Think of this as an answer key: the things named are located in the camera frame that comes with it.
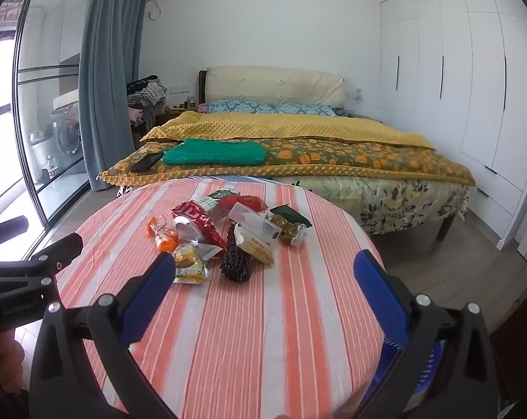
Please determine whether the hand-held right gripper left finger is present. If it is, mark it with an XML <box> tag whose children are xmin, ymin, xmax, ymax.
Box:
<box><xmin>30</xmin><ymin>252</ymin><xmax>179</xmax><ymax>419</ymax></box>

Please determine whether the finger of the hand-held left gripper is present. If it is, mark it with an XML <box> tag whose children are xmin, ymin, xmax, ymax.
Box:
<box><xmin>0</xmin><ymin>233</ymin><xmax>83</xmax><ymax>281</ymax></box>
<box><xmin>0</xmin><ymin>216</ymin><xmax>29</xmax><ymax>251</ymax></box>

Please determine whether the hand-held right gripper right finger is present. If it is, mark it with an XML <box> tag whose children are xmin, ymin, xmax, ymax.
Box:
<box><xmin>353</xmin><ymin>250</ymin><xmax>498</xmax><ymax>419</ymax></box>

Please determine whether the yellow snack packet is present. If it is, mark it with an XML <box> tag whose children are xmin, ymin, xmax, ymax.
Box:
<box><xmin>172</xmin><ymin>244</ymin><xmax>212</xmax><ymax>285</ymax></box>

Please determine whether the orange snack wrapper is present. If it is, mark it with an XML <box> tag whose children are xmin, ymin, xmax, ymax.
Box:
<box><xmin>147</xmin><ymin>216</ymin><xmax>179</xmax><ymax>254</ymax></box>

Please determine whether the blue plastic waste basket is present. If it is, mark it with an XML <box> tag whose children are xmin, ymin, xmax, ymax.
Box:
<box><xmin>377</xmin><ymin>339</ymin><xmax>448</xmax><ymax>419</ymax></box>

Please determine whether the red drink can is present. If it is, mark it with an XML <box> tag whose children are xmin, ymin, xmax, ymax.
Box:
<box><xmin>171</xmin><ymin>201</ymin><xmax>228</xmax><ymax>251</ymax></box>

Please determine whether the black foam net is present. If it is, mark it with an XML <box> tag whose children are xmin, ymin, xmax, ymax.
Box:
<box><xmin>220</xmin><ymin>222</ymin><xmax>253</xmax><ymax>282</ymax></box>

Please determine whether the green and white snack packet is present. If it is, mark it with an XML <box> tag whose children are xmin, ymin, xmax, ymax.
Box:
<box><xmin>276</xmin><ymin>220</ymin><xmax>310</xmax><ymax>247</ymax></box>

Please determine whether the green and white carton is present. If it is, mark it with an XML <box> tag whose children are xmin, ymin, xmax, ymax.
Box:
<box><xmin>198</xmin><ymin>190</ymin><xmax>240</xmax><ymax>223</ymax></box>

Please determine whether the yellow biscuit packet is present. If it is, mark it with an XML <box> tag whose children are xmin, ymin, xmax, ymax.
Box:
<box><xmin>237</xmin><ymin>227</ymin><xmax>275</xmax><ymax>265</ymax></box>

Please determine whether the dark green packet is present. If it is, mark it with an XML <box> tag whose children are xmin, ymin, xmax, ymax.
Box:
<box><xmin>270</xmin><ymin>204</ymin><xmax>312</xmax><ymax>228</ymax></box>

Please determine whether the clear plastic box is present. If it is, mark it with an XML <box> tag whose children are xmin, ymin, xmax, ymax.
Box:
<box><xmin>228</xmin><ymin>203</ymin><xmax>282</xmax><ymax>249</ymax></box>

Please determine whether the red packet with gold print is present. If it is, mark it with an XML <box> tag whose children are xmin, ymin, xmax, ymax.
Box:
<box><xmin>229</xmin><ymin>195</ymin><xmax>268</xmax><ymax>212</ymax></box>

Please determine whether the person's left hand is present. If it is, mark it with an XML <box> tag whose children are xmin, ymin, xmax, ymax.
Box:
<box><xmin>0</xmin><ymin>327</ymin><xmax>28</xmax><ymax>402</ymax></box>

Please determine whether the floral bed sheet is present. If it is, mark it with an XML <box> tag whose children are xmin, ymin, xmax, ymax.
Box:
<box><xmin>290</xmin><ymin>175</ymin><xmax>470</xmax><ymax>235</ymax></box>

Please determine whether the bed with yellow blanket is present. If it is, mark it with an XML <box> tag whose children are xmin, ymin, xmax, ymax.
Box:
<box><xmin>198</xmin><ymin>70</ymin><xmax>457</xmax><ymax>242</ymax></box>

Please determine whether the orange striped tablecloth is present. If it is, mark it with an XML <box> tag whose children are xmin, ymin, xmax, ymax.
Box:
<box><xmin>56</xmin><ymin>177</ymin><xmax>387</xmax><ymax>419</ymax></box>

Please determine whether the grey washing machine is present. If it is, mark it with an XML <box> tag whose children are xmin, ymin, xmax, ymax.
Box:
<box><xmin>51</xmin><ymin>107</ymin><xmax>83</xmax><ymax>158</ymax></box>

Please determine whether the black phone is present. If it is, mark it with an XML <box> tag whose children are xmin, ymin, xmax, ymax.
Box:
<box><xmin>129</xmin><ymin>152</ymin><xmax>165</xmax><ymax>173</ymax></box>

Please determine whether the glass sliding door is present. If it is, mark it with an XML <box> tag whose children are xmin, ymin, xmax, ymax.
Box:
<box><xmin>12</xmin><ymin>0</ymin><xmax>94</xmax><ymax>228</ymax></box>

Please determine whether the bed with floral covers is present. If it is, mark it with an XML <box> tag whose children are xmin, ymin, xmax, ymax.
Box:
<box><xmin>98</xmin><ymin>111</ymin><xmax>476</xmax><ymax>188</ymax></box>

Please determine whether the green folded cloth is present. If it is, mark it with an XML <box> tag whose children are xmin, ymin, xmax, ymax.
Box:
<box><xmin>163</xmin><ymin>139</ymin><xmax>267</xmax><ymax>166</ymax></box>

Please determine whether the wooden nightstand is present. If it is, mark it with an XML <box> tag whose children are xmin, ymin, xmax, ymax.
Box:
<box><xmin>156</xmin><ymin>109</ymin><xmax>186</xmax><ymax>127</ymax></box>

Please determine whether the pile of clothes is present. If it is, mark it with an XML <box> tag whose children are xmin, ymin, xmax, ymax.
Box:
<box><xmin>126</xmin><ymin>76</ymin><xmax>168</xmax><ymax>123</ymax></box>

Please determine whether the grey blue curtain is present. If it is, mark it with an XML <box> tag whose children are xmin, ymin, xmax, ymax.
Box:
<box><xmin>79</xmin><ymin>0</ymin><xmax>153</xmax><ymax>191</ymax></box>

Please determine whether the blue patterned pillow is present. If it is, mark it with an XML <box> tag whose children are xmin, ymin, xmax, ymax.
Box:
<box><xmin>207</xmin><ymin>99</ymin><xmax>276</xmax><ymax>115</ymax></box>
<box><xmin>274</xmin><ymin>103</ymin><xmax>338</xmax><ymax>118</ymax></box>

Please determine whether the white wardrobe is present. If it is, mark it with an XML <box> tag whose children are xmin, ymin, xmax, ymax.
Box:
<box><xmin>379</xmin><ymin>0</ymin><xmax>527</xmax><ymax>249</ymax></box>

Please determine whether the cream padded headboard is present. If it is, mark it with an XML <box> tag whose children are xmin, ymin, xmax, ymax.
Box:
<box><xmin>206</xmin><ymin>66</ymin><xmax>346</xmax><ymax>110</ymax></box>

